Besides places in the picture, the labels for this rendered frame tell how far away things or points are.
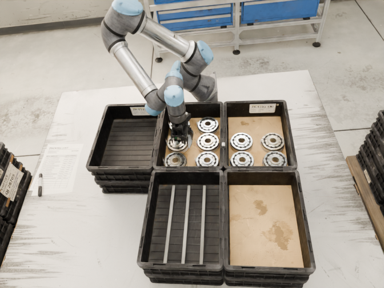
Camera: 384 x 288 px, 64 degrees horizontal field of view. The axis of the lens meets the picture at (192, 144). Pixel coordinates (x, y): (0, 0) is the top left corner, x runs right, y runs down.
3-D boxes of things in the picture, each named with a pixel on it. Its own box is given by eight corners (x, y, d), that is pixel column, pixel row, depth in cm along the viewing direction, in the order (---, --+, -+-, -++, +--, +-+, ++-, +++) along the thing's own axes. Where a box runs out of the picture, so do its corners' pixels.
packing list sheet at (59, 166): (44, 144, 177) (44, 144, 176) (84, 142, 175) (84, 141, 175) (27, 196, 156) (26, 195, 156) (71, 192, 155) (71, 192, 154)
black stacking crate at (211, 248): (157, 184, 140) (152, 170, 131) (223, 184, 137) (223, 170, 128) (143, 275, 116) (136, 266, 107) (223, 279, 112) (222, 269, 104)
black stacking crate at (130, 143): (112, 120, 168) (106, 105, 159) (166, 119, 165) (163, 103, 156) (94, 183, 144) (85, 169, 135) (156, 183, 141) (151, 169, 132)
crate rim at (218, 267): (153, 172, 133) (152, 168, 131) (223, 172, 130) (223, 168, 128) (137, 268, 108) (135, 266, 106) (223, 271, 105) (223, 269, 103)
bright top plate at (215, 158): (198, 151, 144) (197, 150, 143) (219, 152, 142) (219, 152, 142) (194, 170, 138) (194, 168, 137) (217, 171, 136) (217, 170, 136)
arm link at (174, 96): (182, 82, 122) (183, 96, 117) (186, 102, 131) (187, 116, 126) (163, 84, 123) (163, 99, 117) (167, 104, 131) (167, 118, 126)
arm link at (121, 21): (197, 66, 169) (103, 12, 140) (215, 46, 160) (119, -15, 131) (200, 80, 162) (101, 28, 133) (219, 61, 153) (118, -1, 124)
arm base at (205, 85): (198, 87, 183) (184, 79, 178) (215, 72, 173) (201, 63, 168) (197, 106, 175) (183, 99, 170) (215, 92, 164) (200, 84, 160)
